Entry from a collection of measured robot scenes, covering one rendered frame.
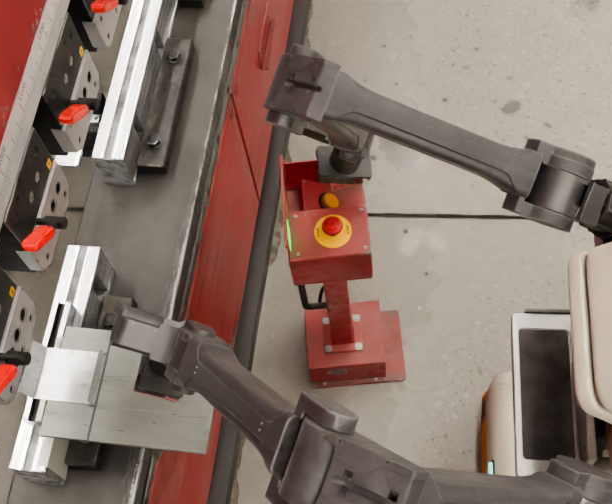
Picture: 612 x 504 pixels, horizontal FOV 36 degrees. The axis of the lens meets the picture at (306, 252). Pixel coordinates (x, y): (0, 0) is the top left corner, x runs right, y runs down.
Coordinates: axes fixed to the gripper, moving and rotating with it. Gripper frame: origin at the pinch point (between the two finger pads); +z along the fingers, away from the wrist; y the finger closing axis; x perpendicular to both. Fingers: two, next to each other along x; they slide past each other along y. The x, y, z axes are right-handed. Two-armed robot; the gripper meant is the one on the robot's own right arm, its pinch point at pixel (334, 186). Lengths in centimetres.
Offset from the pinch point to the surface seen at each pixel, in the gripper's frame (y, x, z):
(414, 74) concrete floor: -48, -83, 68
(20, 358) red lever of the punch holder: 53, 49, -35
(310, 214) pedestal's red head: 4.8, 5.5, 1.8
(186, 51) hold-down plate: 28.7, -27.2, -4.4
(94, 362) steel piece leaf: 45, 40, -10
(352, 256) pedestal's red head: -2.5, 15.0, 0.7
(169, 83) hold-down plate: 32.1, -19.8, -3.5
